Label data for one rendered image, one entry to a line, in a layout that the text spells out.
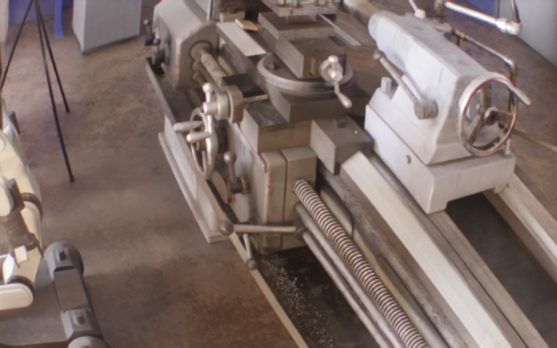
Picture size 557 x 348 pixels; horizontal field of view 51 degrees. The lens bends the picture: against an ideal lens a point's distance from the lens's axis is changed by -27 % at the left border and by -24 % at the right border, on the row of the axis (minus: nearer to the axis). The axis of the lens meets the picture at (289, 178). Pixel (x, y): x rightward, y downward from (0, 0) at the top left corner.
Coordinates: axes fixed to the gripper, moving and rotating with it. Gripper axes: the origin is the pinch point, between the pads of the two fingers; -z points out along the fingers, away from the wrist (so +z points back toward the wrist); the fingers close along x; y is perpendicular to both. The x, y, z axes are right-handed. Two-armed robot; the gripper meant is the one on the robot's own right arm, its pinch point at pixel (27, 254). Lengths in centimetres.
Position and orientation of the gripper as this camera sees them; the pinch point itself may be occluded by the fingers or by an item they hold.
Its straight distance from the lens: 195.4
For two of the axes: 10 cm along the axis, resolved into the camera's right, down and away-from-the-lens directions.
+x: 9.1, -3.4, 2.4
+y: -4.0, -5.3, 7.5
